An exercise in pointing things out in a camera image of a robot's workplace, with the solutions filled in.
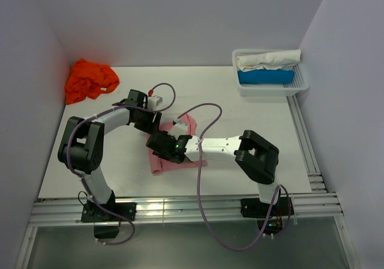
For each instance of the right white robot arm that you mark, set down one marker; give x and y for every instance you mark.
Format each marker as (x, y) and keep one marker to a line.
(256, 156)

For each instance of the pink t shirt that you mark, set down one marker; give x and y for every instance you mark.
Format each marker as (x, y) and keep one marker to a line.
(159, 166)

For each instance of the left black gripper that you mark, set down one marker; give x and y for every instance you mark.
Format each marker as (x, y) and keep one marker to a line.
(151, 125)

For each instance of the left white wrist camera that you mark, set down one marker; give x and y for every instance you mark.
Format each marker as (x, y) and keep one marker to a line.
(153, 101)

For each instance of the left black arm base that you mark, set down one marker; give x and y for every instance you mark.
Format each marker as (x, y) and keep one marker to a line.
(106, 225)

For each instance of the white plastic basket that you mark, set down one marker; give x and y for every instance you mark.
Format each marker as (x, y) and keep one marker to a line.
(300, 83)

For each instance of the rolled blue t shirt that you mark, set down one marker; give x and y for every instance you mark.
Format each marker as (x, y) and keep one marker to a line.
(275, 77)

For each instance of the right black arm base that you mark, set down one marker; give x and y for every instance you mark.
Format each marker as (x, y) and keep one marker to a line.
(253, 208)

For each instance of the orange t shirt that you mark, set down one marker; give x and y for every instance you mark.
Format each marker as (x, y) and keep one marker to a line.
(89, 80)

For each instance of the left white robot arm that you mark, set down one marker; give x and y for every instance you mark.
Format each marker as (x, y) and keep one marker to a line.
(82, 145)

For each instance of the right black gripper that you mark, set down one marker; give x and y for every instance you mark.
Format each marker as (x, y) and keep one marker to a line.
(161, 155)

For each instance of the rolled white t shirt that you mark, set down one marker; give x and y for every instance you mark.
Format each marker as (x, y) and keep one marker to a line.
(279, 60)

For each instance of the aluminium rail frame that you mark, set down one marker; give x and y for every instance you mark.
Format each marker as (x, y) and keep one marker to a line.
(318, 203)

